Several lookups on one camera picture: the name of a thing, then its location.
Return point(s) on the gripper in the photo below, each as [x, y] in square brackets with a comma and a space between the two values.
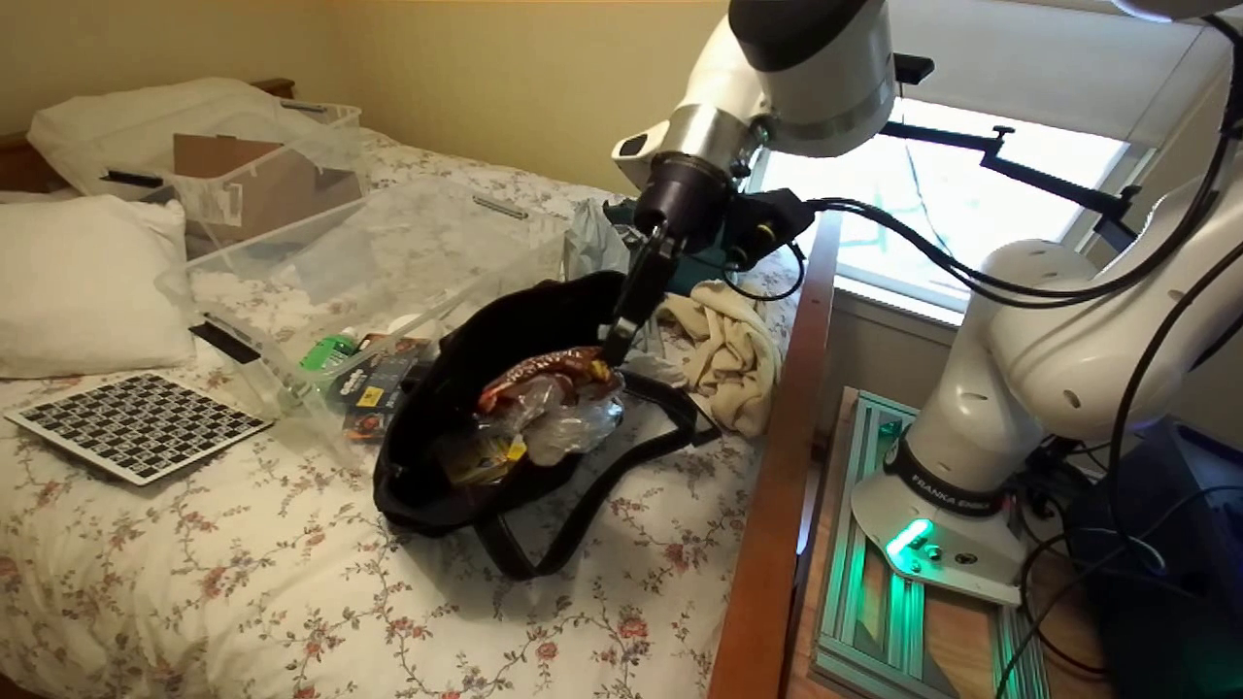
[686, 198]

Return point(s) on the brown plastic packet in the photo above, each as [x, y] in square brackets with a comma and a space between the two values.
[544, 372]

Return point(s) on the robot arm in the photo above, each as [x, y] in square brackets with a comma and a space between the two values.
[1020, 330]

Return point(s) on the grey plastic bag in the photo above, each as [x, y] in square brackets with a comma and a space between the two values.
[594, 243]

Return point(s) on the black fabric bag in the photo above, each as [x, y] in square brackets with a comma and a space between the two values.
[529, 320]

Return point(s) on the bed with floral sheet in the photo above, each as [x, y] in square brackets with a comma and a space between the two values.
[243, 582]

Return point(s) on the teal cloth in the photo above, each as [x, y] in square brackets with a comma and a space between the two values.
[701, 270]

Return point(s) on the beige cloth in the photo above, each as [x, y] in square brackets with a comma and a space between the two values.
[728, 354]

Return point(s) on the clear crumpled plastic wrapper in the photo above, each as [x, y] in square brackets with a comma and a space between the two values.
[573, 422]

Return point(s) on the window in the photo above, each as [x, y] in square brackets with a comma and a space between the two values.
[952, 194]

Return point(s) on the large clear plastic bin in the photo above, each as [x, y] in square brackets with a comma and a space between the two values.
[388, 262]

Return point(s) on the yellow snack packet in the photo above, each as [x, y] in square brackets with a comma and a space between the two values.
[486, 458]

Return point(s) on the dark printed packet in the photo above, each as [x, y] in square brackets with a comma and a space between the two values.
[379, 383]

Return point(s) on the white window blind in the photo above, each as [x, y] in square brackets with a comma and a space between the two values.
[1049, 68]

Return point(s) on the brown cardboard box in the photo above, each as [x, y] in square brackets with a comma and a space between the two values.
[252, 180]

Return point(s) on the small clear plastic bin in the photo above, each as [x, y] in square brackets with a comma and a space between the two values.
[243, 184]

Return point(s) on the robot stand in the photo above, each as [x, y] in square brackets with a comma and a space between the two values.
[874, 621]

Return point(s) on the black white checkerboard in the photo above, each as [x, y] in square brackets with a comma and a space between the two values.
[141, 425]

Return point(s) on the black computer box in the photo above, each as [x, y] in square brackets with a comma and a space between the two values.
[1180, 582]

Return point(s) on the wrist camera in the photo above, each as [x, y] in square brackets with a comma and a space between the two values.
[767, 221]

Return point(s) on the camera on mount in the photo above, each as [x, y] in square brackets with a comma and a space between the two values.
[1039, 175]

